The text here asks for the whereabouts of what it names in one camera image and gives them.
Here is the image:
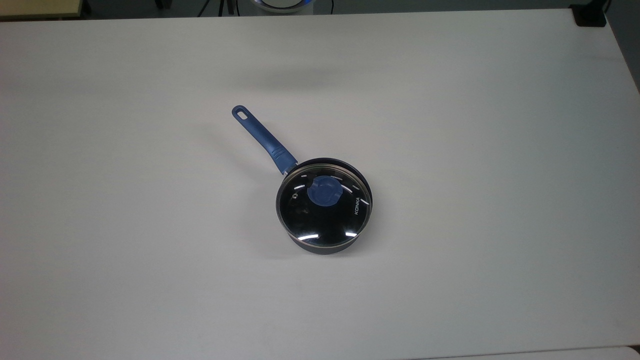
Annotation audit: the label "white adjacent table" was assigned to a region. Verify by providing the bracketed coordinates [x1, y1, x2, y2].
[410, 344, 640, 360]

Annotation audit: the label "black table clamp block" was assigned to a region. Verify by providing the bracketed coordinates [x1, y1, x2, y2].
[571, 3, 609, 28]

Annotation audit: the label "yellowish wooden table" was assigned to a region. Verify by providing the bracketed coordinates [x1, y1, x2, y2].
[0, 0, 84, 21]

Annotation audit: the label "black tripod legs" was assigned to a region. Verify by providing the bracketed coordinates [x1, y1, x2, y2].
[198, 0, 241, 17]

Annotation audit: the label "glass lid with blue knob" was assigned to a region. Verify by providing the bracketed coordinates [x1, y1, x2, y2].
[276, 161, 373, 248]

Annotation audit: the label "dark saucepan with blue handle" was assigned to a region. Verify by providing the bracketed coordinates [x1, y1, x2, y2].
[231, 105, 374, 255]

